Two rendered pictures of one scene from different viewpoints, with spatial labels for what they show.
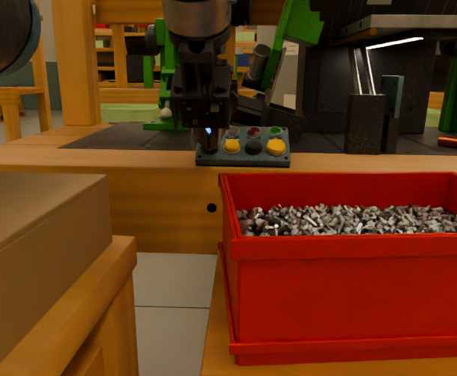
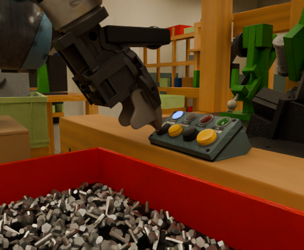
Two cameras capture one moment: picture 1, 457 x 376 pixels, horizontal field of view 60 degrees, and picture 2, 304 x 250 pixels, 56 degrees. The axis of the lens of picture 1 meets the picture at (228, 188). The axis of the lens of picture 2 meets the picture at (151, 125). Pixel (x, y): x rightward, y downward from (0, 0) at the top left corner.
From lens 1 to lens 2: 0.47 m
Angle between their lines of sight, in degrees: 52
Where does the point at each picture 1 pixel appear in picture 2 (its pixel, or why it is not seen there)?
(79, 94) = (209, 89)
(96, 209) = (5, 150)
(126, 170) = (116, 138)
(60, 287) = not seen: outside the picture
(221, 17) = (64, 9)
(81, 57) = (212, 63)
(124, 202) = not seen: hidden behind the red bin
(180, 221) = not seen: hidden behind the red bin
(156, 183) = (127, 152)
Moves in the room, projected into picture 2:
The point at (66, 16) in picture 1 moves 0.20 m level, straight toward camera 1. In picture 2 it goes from (208, 35) to (187, 28)
